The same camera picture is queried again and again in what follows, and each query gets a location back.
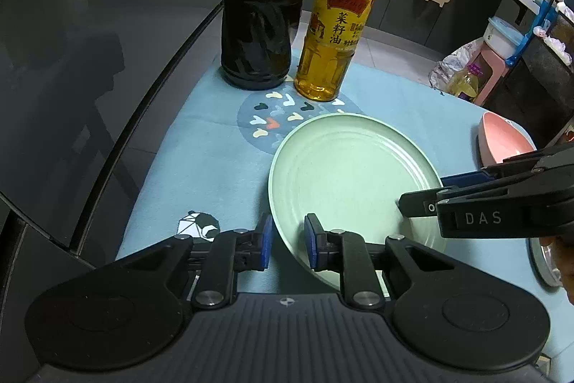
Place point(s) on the green plate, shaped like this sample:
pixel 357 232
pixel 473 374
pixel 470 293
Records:
pixel 349 176

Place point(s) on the dark vinegar bottle green label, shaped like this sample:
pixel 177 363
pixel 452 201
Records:
pixel 255 28

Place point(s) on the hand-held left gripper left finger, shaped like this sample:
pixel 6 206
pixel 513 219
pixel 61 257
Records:
pixel 266 239

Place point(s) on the printed plastic bag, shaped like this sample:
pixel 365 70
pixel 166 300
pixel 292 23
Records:
pixel 444 64

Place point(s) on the pink stool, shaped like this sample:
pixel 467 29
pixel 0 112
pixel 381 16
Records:
pixel 493 73

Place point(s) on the pink bowl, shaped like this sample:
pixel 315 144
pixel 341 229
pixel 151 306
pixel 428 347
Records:
pixel 497 140

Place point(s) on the blue printed tablecloth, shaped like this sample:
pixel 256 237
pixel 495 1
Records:
pixel 215 149

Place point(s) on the plastic container blue lid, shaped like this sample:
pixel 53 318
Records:
pixel 500 37

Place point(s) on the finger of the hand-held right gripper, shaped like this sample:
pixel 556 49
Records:
pixel 421 203
pixel 466 179

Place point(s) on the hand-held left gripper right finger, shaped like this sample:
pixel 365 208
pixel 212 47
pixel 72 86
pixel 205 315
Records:
pixel 311 239

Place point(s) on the person's right hand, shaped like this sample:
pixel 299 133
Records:
pixel 563 266

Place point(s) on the black mesh storage cart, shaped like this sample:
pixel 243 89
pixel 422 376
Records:
pixel 538 96

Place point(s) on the large yellow oil jug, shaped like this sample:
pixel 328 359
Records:
pixel 464 87

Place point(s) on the stainless steel bowl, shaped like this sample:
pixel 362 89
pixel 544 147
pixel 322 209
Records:
pixel 540 262

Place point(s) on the yellow cooking oil bottle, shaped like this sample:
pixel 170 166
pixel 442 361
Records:
pixel 323 69

